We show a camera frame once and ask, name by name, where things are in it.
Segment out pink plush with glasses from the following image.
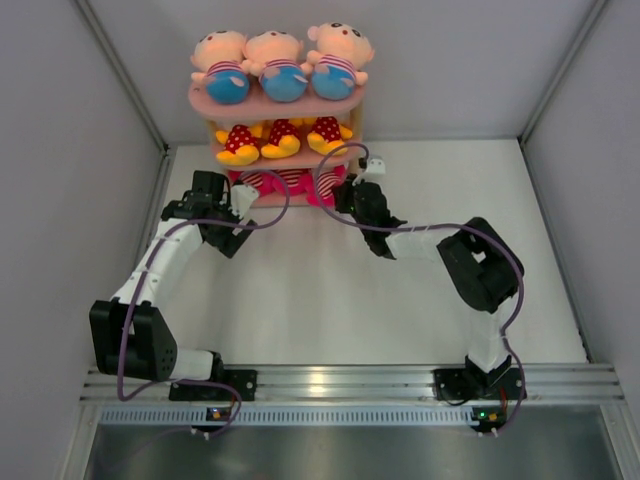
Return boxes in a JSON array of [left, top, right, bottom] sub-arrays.
[[301, 165, 347, 209]]

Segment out yellow plush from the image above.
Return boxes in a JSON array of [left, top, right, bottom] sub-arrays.
[[307, 116, 353, 155], [261, 118, 303, 159]]

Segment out yellow plush table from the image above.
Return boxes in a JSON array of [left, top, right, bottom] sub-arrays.
[[215, 124, 263, 166]]

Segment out boy doll blue shorts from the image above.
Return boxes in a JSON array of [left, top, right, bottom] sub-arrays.
[[243, 30, 308, 103], [305, 22, 375, 101], [190, 30, 250, 105]]

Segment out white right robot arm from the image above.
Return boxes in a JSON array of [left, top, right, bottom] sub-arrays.
[[332, 176, 526, 406]]

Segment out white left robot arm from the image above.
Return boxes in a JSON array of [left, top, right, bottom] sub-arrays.
[[89, 171, 259, 400]]

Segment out pink three-tier wooden shelf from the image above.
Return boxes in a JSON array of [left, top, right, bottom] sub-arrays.
[[188, 84, 365, 207]]

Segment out right pink striped plush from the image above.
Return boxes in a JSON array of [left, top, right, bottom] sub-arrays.
[[273, 169, 309, 196]]

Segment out pink striped plush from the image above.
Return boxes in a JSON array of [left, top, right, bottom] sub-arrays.
[[273, 169, 309, 196], [228, 170, 279, 197]]

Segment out left pink striped plush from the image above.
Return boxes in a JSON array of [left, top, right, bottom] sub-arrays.
[[228, 170, 279, 197]]

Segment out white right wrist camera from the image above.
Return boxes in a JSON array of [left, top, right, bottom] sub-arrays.
[[358, 156, 386, 177]]

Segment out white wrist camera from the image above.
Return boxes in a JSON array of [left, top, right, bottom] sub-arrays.
[[230, 184, 260, 219], [358, 156, 386, 177]]

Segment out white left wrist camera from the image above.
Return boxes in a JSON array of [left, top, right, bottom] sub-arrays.
[[230, 184, 260, 219]]

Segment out aluminium front rail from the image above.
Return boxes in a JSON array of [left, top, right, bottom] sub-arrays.
[[80, 364, 625, 429]]

